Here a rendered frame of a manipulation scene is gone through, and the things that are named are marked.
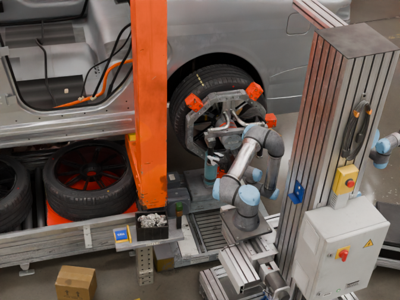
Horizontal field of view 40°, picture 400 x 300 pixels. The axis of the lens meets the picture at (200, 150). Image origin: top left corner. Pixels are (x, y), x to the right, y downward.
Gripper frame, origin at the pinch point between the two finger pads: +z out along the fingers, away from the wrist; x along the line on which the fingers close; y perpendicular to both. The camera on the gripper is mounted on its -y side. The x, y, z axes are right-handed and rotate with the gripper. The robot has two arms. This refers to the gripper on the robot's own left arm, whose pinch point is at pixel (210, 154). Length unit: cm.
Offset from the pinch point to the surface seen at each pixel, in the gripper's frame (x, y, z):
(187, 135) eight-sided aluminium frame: 7.6, -1.7, 21.4
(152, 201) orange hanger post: -34.6, 24.5, 21.9
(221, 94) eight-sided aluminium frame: 26.6, -28.2, 8.1
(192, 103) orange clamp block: 9.1, -26.8, 19.6
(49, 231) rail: -75, 45, 74
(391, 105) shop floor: 259, 81, -71
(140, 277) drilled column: -56, 74, 18
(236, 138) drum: 17.7, -4.9, -9.3
